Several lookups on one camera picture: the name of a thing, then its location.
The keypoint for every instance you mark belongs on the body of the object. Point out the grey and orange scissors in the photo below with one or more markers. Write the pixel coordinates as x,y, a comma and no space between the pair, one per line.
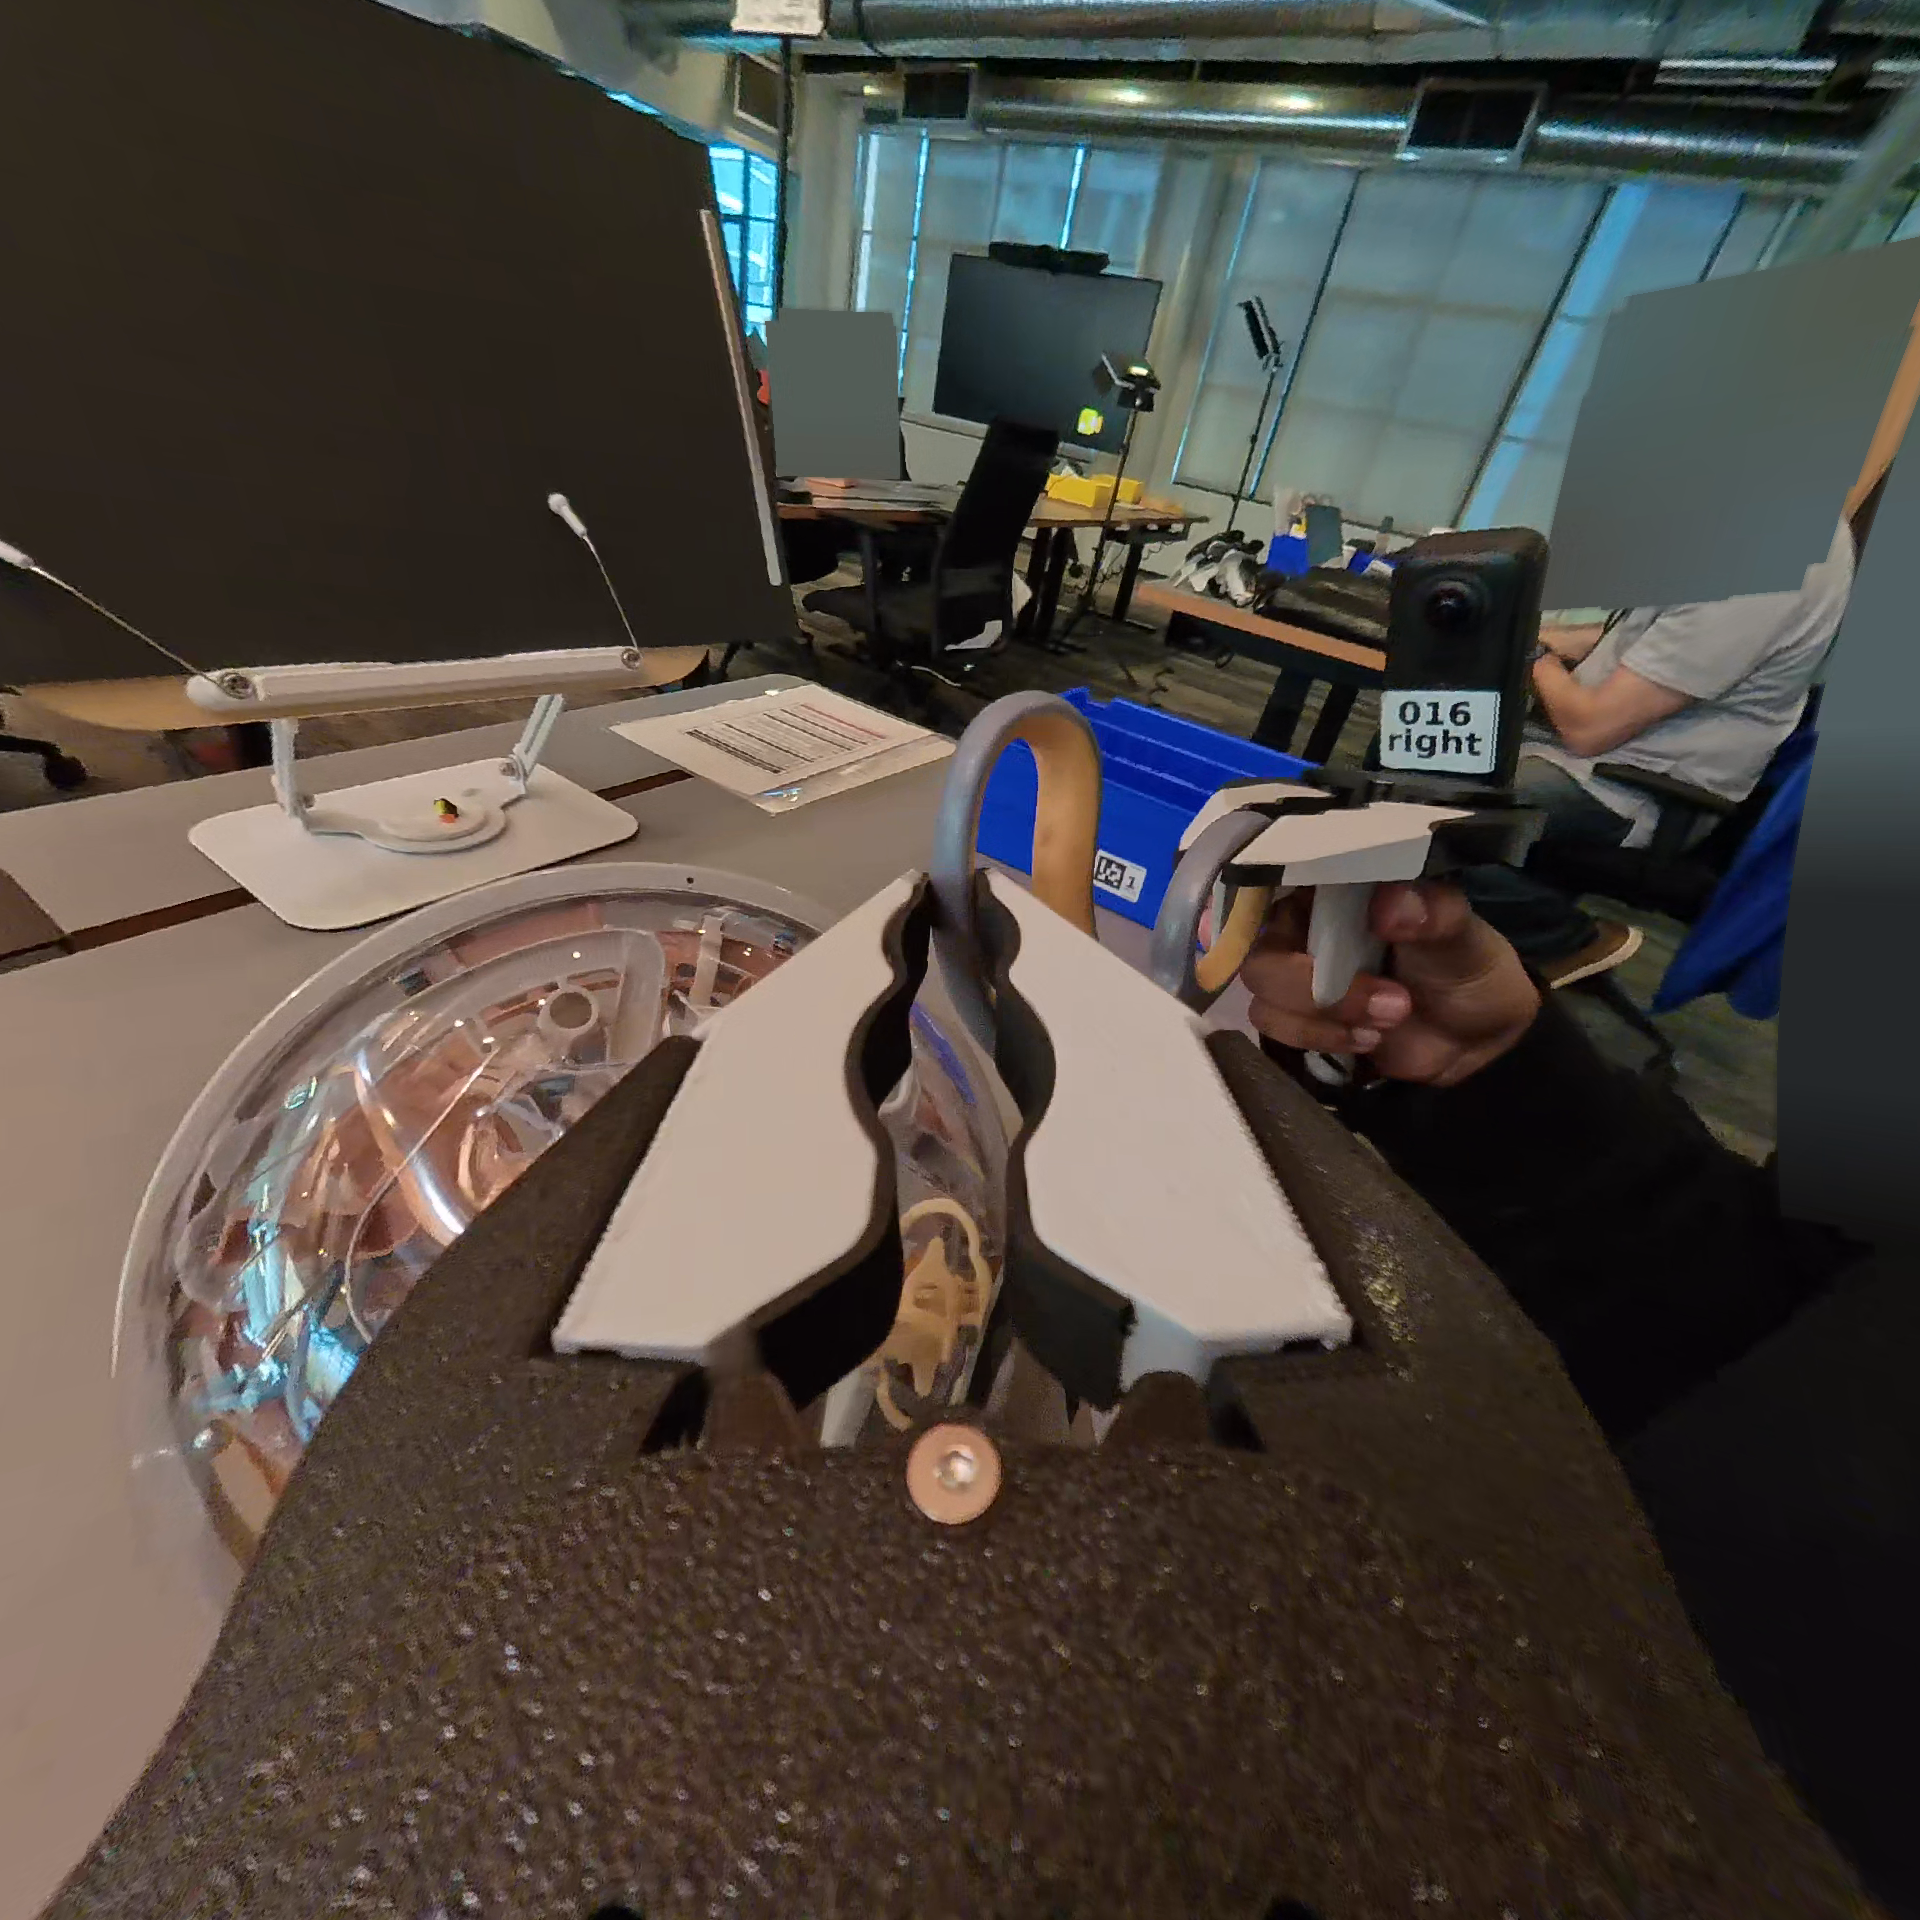
963,783

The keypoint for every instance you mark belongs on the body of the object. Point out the black standing monitor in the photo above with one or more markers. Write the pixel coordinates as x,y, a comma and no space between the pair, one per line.
1049,339

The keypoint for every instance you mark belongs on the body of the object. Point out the white folding board stand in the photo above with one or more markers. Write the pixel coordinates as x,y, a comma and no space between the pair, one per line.
555,833

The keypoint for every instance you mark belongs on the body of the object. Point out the person's right forearm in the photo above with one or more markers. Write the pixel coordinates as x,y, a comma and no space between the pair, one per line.
1620,1187

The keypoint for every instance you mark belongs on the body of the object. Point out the black backdrop board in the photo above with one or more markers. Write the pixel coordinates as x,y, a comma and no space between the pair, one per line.
376,301

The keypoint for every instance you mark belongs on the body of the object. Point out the blue plastic bin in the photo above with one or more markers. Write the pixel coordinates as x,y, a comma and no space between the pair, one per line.
1153,766

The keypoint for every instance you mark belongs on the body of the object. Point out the black office chair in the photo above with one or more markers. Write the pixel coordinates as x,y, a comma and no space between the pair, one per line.
963,557

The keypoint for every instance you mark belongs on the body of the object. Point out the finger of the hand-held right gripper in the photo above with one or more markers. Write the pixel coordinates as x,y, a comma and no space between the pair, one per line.
1351,846
1247,806

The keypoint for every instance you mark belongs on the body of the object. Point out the person's right hand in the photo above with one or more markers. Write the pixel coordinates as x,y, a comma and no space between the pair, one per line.
1440,973

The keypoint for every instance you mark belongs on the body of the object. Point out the clear plastic maze ball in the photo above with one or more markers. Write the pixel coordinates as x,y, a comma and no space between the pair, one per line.
376,1079

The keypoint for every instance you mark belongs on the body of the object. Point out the silver ceiling ducts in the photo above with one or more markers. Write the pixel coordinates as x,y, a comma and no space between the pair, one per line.
1275,89

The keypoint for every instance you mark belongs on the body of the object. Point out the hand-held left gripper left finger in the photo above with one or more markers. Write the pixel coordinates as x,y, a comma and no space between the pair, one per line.
721,1187

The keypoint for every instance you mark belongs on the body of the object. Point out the blue cloth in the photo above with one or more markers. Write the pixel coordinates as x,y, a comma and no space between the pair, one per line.
1742,885

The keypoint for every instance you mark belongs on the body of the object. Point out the black tripod camera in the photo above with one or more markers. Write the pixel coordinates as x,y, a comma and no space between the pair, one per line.
1133,382

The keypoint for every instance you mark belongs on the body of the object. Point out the printed paper sheet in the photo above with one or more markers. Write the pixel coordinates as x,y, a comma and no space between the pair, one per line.
781,744

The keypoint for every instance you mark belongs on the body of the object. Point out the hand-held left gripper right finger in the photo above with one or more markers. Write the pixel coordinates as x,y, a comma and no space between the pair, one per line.
1187,1187

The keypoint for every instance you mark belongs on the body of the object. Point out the wooden office desk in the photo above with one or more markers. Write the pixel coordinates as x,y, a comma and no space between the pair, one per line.
1111,517

